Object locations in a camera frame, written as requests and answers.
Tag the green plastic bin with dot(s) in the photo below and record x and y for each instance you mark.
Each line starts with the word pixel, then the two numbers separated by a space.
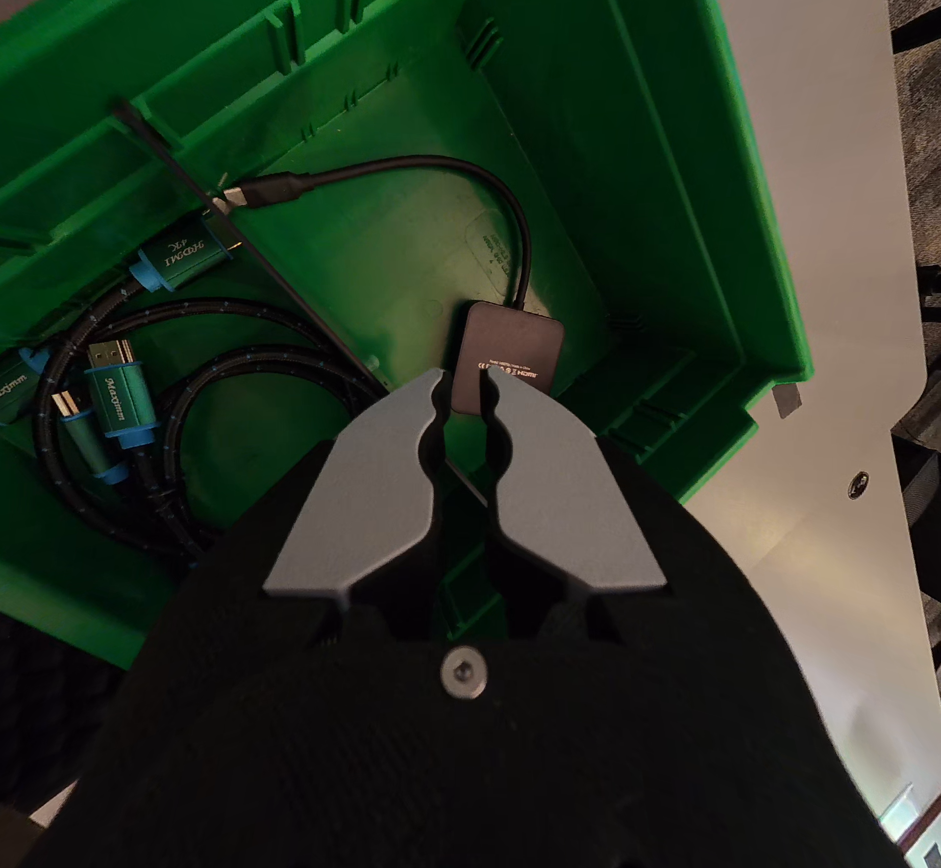
pixel 588 148

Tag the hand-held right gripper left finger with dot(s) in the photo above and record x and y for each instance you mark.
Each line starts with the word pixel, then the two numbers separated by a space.
pixel 353 516

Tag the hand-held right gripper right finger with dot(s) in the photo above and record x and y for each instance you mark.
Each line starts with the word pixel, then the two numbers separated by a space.
pixel 581 516

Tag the black square hub lead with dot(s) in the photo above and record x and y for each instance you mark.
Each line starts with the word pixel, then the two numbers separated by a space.
pixel 368 167

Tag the black flat panel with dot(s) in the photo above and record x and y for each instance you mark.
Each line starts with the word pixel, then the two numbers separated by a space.
pixel 302 295

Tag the black square adapter hub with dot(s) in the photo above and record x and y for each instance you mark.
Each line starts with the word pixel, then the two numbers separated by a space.
pixel 515 354

